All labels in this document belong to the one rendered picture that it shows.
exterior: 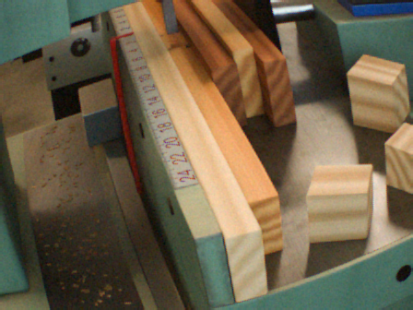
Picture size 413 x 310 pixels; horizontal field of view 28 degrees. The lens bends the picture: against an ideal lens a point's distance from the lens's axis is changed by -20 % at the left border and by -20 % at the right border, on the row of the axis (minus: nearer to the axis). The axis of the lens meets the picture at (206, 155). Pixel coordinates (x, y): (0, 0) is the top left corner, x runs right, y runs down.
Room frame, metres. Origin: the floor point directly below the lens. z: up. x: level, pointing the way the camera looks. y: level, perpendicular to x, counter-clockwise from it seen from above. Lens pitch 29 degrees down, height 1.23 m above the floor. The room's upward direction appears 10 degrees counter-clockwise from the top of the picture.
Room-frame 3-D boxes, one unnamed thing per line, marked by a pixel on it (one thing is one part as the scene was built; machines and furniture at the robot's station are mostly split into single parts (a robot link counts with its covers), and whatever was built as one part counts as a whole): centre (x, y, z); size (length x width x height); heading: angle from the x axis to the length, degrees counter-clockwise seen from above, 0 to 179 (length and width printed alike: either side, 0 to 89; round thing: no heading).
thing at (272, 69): (0.71, -0.05, 0.93); 0.20 x 0.02 x 0.05; 8
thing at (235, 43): (0.73, -0.03, 0.93); 0.19 x 0.02 x 0.06; 8
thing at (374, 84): (0.60, -0.14, 0.92); 0.04 x 0.04 x 0.04; 52
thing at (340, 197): (0.47, -0.08, 0.92); 0.04 x 0.03 x 0.04; 70
